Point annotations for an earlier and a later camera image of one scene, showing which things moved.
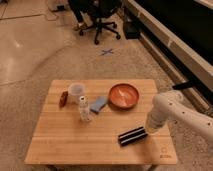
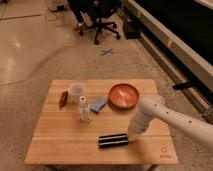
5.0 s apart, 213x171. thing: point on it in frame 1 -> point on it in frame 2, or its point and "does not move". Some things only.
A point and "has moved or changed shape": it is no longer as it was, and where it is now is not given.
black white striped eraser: [132, 136] has moved or changed shape
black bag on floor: [131, 29] does not move
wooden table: [99, 122] does not move
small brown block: [63, 99] does not move
